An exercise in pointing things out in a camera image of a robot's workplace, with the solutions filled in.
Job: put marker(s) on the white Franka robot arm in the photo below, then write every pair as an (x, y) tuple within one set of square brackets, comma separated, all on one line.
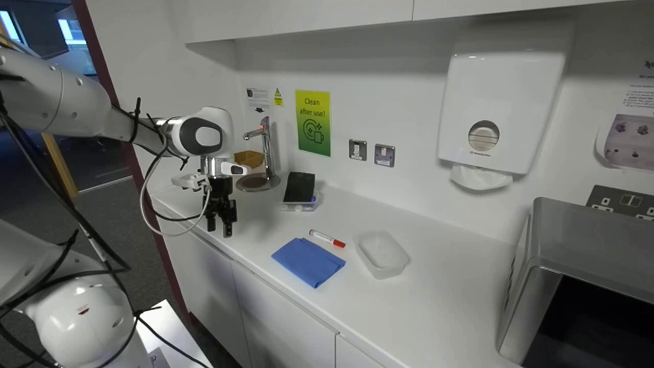
[(62, 102)]

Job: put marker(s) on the white lower counter cabinets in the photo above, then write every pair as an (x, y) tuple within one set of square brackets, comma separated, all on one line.
[(272, 320)]

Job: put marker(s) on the white instruction sheet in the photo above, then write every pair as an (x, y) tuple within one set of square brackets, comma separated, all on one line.
[(258, 97)]

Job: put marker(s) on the silver wall switch plate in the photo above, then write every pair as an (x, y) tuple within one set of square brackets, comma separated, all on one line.
[(358, 149), (385, 156)]

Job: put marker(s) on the white poster with purple picture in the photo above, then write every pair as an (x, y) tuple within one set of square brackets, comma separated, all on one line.
[(629, 136)]

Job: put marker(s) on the black folded pouch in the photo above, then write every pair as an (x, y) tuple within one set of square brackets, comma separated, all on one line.
[(299, 186)]

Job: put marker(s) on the folded blue cloth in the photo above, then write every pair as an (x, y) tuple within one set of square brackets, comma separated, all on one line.
[(307, 261)]

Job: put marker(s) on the yellow warning sign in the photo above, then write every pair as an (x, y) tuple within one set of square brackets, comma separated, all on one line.
[(279, 97)]

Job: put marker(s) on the chrome water tap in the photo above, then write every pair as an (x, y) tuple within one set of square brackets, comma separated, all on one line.
[(265, 146)]

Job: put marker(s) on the clear plastic lunchbox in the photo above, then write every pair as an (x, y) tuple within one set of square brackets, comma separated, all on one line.
[(383, 253)]

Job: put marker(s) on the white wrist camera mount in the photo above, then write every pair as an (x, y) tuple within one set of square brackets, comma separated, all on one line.
[(227, 167)]

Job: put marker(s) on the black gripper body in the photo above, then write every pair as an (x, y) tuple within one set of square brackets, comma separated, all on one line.
[(219, 196)]

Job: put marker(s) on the metal power socket plate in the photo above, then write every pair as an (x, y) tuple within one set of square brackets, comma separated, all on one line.
[(624, 201)]

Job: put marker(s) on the white upper wall cabinets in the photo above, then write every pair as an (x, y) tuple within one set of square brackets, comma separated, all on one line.
[(307, 16)]

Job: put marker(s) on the white paper towel dispenser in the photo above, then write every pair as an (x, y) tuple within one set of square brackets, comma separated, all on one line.
[(503, 108)]

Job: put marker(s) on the green clean after use poster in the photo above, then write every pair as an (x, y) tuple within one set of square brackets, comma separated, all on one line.
[(312, 122)]

